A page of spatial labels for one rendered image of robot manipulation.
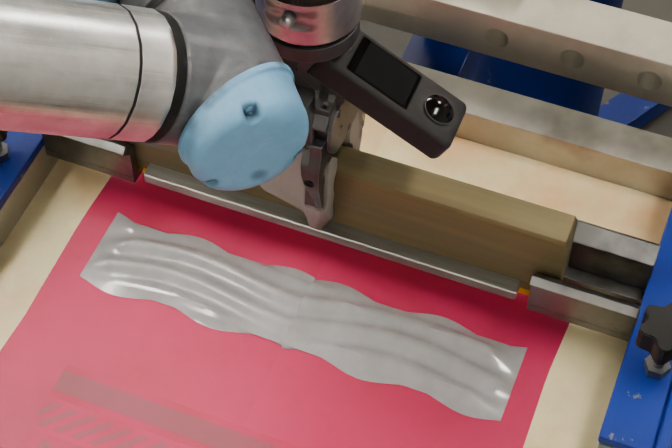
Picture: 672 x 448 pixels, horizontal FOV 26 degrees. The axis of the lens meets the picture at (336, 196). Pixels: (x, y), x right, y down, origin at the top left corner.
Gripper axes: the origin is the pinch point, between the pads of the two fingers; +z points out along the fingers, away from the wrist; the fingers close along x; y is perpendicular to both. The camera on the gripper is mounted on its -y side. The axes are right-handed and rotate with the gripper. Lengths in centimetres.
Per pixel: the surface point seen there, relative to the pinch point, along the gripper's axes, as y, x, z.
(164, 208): 14.7, 2.7, 5.3
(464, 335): -13.0, 5.8, 4.6
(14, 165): 26.1, 6.3, 0.7
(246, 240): 6.9, 3.2, 5.3
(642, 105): -14, -106, 96
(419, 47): 1.9, -26.0, 8.8
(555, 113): -13.5, -16.6, 1.8
